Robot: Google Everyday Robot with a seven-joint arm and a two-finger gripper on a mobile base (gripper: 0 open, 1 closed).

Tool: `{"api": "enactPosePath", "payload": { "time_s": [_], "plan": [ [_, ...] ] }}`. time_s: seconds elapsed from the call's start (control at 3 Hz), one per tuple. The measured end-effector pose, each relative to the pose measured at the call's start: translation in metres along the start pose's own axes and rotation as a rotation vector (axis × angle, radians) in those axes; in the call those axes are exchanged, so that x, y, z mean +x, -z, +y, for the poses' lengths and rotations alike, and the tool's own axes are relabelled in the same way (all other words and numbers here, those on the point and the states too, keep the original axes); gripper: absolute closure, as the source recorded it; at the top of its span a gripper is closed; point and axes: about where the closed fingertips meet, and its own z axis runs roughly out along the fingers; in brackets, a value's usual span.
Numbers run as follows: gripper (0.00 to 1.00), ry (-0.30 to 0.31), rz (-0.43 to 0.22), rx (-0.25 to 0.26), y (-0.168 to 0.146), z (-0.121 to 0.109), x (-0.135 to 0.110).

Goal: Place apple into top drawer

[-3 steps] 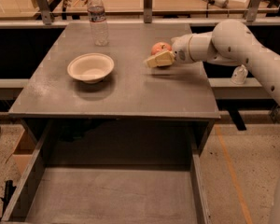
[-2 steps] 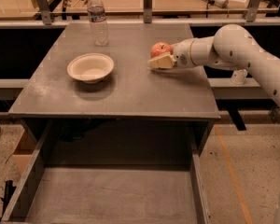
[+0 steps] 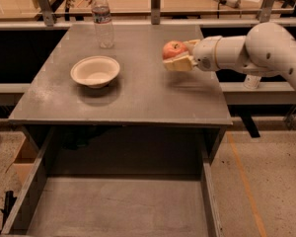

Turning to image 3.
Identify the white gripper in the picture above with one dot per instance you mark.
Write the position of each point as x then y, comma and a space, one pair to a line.
204, 55

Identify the red apple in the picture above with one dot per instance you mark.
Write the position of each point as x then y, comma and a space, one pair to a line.
173, 48

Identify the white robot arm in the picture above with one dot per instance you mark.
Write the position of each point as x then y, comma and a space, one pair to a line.
266, 50

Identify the grey cabinet with top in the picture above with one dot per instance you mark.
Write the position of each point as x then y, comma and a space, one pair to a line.
144, 92

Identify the open grey top drawer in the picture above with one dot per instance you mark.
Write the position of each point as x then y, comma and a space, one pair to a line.
127, 182

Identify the white paper bowl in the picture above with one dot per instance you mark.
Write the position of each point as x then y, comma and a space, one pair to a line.
95, 71

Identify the clear plastic water bottle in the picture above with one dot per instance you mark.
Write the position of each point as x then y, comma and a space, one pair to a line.
101, 13

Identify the cardboard box on floor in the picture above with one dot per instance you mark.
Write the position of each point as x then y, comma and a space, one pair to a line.
24, 159

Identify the grey metal rail barrier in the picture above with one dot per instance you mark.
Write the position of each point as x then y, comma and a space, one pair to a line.
267, 93

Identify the middle metal bracket post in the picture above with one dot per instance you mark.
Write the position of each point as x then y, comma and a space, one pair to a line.
155, 12

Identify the left metal bracket post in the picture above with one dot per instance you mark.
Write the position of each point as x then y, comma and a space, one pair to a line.
47, 13

